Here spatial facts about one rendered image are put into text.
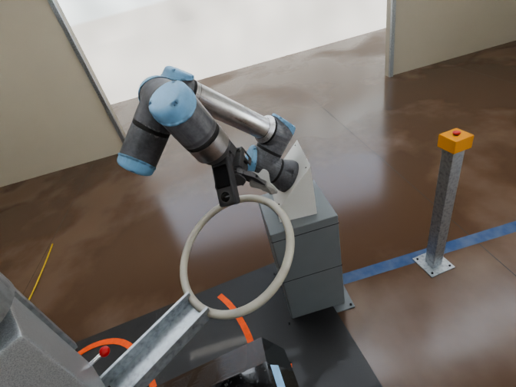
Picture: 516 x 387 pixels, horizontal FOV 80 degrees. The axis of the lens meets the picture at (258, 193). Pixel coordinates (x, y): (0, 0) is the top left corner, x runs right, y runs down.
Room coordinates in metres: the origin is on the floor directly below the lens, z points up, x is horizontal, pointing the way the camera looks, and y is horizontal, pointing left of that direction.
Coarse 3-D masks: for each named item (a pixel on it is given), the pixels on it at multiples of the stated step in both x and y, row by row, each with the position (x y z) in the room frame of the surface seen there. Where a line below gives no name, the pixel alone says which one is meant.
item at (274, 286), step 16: (224, 208) 1.05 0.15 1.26; (272, 208) 0.91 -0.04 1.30; (288, 224) 0.81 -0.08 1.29; (192, 240) 0.97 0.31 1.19; (288, 240) 0.75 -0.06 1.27; (288, 256) 0.70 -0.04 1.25; (288, 272) 0.67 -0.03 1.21; (272, 288) 0.63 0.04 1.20; (192, 304) 0.71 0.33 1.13; (256, 304) 0.61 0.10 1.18
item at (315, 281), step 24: (264, 216) 1.42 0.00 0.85; (312, 216) 1.31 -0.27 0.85; (336, 216) 1.26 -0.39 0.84; (312, 240) 1.25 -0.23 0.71; (336, 240) 1.26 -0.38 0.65; (312, 264) 1.25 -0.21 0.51; (336, 264) 1.26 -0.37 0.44; (288, 288) 1.25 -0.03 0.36; (312, 288) 1.25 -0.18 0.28; (336, 288) 1.26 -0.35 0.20; (312, 312) 1.25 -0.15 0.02
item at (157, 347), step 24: (168, 312) 0.69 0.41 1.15; (192, 312) 0.69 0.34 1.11; (144, 336) 0.62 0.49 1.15; (168, 336) 0.62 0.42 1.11; (192, 336) 0.60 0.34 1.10; (120, 360) 0.56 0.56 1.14; (144, 360) 0.56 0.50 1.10; (168, 360) 0.54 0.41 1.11; (120, 384) 0.51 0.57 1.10; (144, 384) 0.48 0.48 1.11
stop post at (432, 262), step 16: (448, 144) 1.37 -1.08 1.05; (464, 144) 1.33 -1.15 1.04; (448, 160) 1.37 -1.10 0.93; (448, 176) 1.35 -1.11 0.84; (448, 192) 1.35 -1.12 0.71; (448, 208) 1.35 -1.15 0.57; (432, 224) 1.41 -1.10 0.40; (448, 224) 1.36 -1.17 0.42; (432, 240) 1.39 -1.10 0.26; (416, 256) 1.48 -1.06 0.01; (432, 256) 1.37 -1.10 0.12; (432, 272) 1.31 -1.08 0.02
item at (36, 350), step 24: (24, 312) 0.51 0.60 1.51; (0, 336) 0.40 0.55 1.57; (24, 336) 0.40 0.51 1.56; (48, 336) 0.49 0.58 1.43; (0, 360) 0.36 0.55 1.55; (24, 360) 0.38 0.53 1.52; (48, 360) 0.39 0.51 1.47; (72, 360) 0.47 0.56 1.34; (0, 384) 0.35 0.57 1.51; (24, 384) 0.36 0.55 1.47; (48, 384) 0.37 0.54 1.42; (72, 384) 0.39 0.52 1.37; (96, 384) 0.44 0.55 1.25
